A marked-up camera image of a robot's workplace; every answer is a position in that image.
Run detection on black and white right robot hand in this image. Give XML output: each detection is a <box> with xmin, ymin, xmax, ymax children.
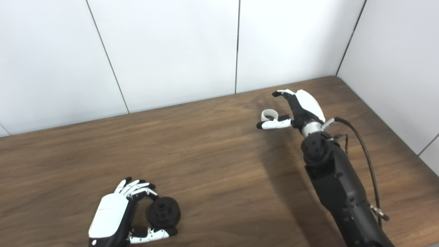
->
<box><xmin>257</xmin><ymin>89</ymin><xmax>326</xmax><ymax>135</ymax></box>

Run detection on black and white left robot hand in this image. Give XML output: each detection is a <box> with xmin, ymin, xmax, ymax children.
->
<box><xmin>88</xmin><ymin>177</ymin><xmax>178</xmax><ymax>247</ymax></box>

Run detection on white plastic ring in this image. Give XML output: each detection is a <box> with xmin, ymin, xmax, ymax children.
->
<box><xmin>261</xmin><ymin>109</ymin><xmax>279</xmax><ymax>122</ymax></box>

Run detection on round black plastic part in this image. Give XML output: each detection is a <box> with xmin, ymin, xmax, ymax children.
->
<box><xmin>148</xmin><ymin>197</ymin><xmax>181</xmax><ymax>228</ymax></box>

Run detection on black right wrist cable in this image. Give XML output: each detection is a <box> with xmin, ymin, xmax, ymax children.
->
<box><xmin>322</xmin><ymin>117</ymin><xmax>390</xmax><ymax>228</ymax></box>

